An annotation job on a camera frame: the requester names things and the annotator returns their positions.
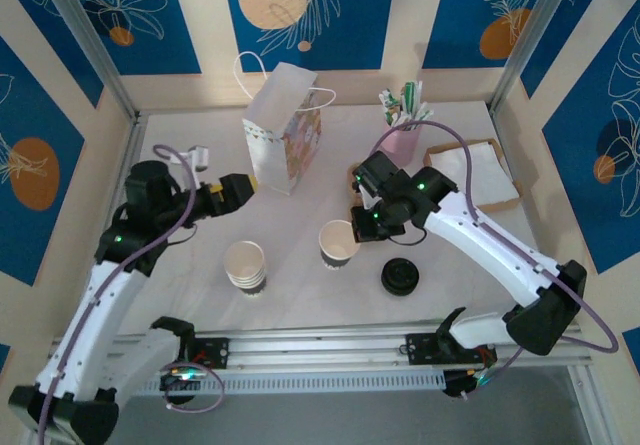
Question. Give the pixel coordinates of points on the stack of pulp cup carriers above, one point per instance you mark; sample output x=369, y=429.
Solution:
x=354, y=196

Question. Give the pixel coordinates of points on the white cartoon print gift bag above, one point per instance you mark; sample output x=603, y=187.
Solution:
x=272, y=130

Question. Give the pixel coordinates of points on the paper coffee cup dark base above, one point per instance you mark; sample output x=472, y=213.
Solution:
x=337, y=240

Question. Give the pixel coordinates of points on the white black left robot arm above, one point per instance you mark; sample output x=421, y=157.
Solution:
x=107, y=315

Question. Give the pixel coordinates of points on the pink straw holder cup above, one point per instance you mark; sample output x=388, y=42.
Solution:
x=402, y=147

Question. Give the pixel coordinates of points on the stack of paper cups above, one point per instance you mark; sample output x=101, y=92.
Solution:
x=245, y=260

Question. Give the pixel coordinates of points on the green white wrapped straw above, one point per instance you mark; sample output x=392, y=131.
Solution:
x=410, y=96
x=389, y=102
x=419, y=96
x=424, y=115

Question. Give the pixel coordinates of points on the stack of white napkins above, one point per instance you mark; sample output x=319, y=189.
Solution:
x=492, y=170

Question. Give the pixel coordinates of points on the brown cardboard napkin tray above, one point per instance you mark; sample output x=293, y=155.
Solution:
x=500, y=204

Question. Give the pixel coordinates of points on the black electronics box with LEDs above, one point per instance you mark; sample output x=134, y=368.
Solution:
x=177, y=390
x=460, y=387

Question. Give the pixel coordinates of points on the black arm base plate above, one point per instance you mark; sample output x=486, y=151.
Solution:
x=215, y=352
x=420, y=349

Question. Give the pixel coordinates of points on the aluminium front frame rail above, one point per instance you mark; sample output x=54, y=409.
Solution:
x=325, y=347

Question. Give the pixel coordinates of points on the aluminium frame post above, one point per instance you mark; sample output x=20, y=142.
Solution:
x=534, y=40
x=83, y=30

